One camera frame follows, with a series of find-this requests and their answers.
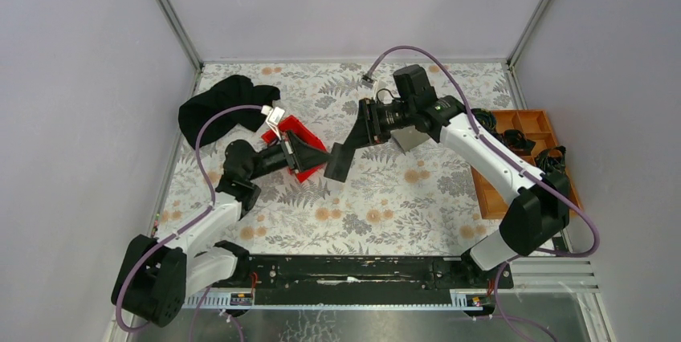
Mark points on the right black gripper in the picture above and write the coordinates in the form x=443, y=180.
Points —
x=368, y=129

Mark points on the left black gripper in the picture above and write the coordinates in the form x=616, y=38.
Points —
x=301, y=156

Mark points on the red plastic bin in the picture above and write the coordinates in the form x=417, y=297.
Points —
x=291, y=123

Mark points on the dark credit card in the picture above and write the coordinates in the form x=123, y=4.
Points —
x=339, y=163

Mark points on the grey card holder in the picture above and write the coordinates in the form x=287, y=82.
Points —
x=409, y=138

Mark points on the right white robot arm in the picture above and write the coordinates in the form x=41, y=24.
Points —
x=537, y=201

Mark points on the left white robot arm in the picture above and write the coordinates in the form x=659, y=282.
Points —
x=157, y=275

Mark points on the black cloth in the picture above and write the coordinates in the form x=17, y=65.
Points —
x=233, y=91

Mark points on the rolled dark tie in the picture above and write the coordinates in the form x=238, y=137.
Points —
x=516, y=141
x=486, y=119

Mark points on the unrolled dark tie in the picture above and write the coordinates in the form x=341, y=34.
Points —
x=552, y=160

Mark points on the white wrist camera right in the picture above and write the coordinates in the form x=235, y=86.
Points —
x=368, y=82

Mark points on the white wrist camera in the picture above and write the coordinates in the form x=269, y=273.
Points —
x=273, y=116
x=368, y=82

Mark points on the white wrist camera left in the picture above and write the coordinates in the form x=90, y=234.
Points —
x=273, y=116

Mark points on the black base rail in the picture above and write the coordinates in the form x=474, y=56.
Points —
x=363, y=281

